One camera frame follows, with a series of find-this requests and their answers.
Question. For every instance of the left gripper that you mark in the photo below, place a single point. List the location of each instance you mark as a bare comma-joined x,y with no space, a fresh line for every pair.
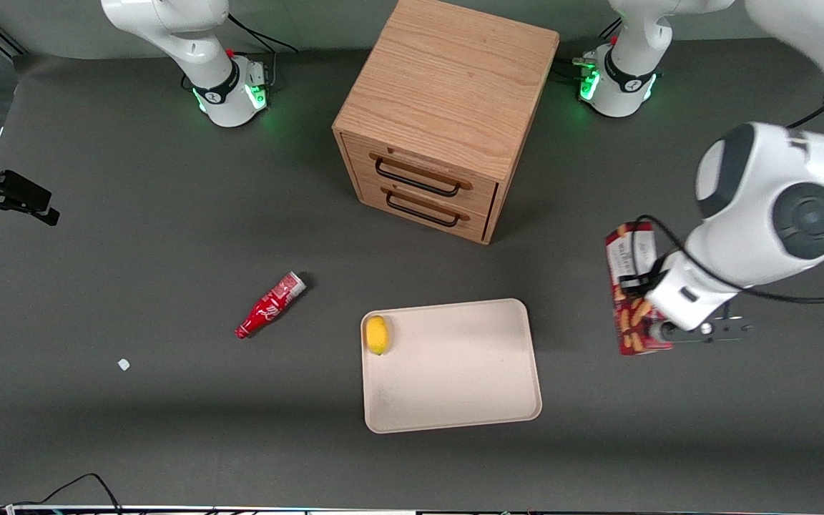
642,280

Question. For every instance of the red cookie box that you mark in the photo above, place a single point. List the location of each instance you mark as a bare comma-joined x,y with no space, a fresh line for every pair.
630,250

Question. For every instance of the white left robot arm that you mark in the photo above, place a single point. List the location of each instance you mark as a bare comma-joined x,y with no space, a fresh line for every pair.
777,193

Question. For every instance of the beige rectangular tray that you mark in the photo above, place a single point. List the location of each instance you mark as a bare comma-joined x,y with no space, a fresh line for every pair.
455,372

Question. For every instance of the yellow lemon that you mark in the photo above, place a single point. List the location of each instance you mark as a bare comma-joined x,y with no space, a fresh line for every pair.
377,334

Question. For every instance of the wooden drawer cabinet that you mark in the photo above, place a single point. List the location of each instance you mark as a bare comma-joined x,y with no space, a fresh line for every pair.
448,79

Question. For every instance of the red soda bottle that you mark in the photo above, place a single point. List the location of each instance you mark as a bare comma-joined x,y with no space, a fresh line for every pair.
269,306

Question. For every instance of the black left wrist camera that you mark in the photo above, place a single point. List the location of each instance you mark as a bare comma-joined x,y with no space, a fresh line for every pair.
730,330

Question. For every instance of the black camera clamp mount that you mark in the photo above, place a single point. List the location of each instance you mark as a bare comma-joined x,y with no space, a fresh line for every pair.
15,193

